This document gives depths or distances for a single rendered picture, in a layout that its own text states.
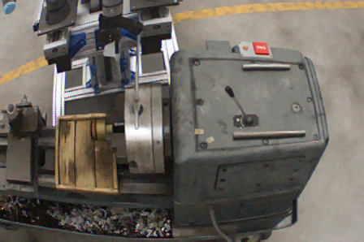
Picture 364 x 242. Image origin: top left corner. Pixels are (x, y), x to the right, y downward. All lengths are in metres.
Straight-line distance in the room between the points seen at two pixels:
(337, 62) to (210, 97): 2.13
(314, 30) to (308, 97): 2.09
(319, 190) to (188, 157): 1.58
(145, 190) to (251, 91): 0.57
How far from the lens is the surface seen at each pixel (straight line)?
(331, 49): 3.82
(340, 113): 3.45
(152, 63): 3.17
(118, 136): 1.88
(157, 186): 2.05
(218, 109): 1.76
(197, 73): 1.83
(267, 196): 2.07
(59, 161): 2.13
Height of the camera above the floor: 2.74
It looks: 59 degrees down
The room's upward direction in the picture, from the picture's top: 1 degrees clockwise
